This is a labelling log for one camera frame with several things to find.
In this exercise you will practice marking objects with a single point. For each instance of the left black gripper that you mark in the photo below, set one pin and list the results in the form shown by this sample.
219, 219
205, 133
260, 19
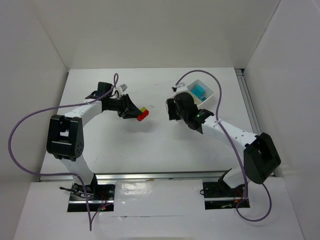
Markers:
126, 106

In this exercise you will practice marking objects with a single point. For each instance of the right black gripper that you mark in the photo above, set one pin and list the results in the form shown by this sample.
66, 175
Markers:
170, 109

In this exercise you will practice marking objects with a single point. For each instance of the red curved lego plate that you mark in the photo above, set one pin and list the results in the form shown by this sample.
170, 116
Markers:
143, 115

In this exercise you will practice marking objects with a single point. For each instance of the curved teal lego brick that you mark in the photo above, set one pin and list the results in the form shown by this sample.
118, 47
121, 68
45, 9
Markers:
198, 91

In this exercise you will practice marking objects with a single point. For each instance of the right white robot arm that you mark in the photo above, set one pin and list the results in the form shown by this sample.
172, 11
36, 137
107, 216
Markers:
236, 138

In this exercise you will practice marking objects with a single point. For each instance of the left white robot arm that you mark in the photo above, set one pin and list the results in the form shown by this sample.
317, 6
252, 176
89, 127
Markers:
65, 140

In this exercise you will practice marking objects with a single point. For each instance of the white divided container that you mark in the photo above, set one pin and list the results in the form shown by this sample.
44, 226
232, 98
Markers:
193, 100

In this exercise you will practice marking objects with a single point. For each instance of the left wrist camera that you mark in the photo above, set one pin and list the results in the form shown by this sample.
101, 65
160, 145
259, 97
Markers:
123, 87

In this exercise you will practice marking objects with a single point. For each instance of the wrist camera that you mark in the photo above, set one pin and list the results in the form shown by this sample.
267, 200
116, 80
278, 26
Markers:
179, 88
123, 87

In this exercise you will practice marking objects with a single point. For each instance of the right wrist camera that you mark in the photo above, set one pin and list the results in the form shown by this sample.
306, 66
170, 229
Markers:
179, 88

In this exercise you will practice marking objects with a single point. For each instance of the front aluminium rail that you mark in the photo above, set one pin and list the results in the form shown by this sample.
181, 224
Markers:
158, 175

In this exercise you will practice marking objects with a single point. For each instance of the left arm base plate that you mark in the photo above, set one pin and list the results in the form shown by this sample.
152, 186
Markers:
104, 198

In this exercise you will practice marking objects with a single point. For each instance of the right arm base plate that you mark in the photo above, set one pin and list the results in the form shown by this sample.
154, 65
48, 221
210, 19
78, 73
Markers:
218, 198

